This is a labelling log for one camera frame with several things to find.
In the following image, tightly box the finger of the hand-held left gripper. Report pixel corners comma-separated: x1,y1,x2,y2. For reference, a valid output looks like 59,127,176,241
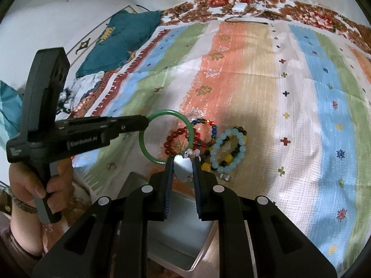
55,115,149,140

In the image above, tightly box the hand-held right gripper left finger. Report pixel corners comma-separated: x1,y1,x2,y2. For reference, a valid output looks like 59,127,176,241
32,159,174,278

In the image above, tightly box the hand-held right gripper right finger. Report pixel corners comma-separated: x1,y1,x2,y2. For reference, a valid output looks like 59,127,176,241
193,156,339,278

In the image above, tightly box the green bangle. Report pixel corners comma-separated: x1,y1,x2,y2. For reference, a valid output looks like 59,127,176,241
138,110,195,164

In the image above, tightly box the black and yellow bead bracelet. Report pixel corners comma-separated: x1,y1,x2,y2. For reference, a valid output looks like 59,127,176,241
200,126,249,172

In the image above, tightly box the red bead bracelet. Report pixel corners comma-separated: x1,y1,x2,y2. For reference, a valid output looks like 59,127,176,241
163,127,202,158

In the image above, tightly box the metal tin box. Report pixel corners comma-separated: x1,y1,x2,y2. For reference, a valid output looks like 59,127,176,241
116,171,220,272

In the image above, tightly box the multicoloured bead bracelet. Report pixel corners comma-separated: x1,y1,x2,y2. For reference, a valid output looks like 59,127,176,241
191,118,220,152

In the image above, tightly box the person's left hand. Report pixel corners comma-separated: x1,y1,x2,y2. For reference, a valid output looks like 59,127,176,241
9,159,75,214

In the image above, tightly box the teal pillow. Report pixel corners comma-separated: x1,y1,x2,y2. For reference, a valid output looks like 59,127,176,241
0,80,24,146
76,9,162,79

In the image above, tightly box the pale grey clothing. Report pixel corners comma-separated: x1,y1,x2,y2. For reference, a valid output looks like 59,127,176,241
56,74,104,119

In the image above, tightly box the white bed headboard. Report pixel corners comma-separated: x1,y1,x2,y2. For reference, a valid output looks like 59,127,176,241
65,4,140,56

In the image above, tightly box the striped woven blanket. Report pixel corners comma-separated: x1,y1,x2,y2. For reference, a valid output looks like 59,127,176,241
70,20,371,270

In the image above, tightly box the patterned wrist bracelet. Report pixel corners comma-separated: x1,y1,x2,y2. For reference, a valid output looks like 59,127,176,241
11,193,38,214

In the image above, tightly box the thin black cable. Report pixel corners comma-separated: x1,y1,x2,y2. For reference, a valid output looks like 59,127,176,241
135,4,163,14

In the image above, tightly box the black flat cable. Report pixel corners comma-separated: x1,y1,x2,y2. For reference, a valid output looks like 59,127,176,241
224,17,270,25

